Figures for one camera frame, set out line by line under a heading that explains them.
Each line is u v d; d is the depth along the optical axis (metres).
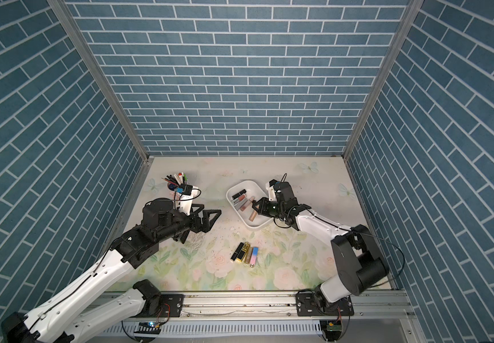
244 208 0.99
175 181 0.96
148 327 0.72
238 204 1.00
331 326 0.74
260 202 0.82
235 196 1.02
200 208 0.75
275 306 0.75
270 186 0.83
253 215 0.87
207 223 0.63
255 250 0.85
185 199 0.62
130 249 0.50
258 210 0.83
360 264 0.44
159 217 0.52
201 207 0.75
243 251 0.85
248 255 0.85
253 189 1.04
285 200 0.69
